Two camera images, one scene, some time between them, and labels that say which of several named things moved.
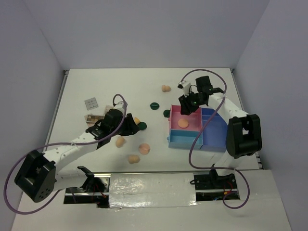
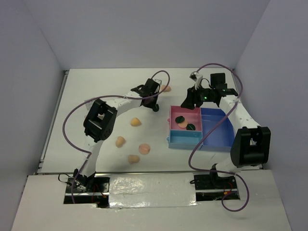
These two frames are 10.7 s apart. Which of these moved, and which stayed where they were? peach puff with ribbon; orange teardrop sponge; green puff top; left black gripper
Moved: left black gripper
Stayed: peach puff with ribbon; green puff top; orange teardrop sponge
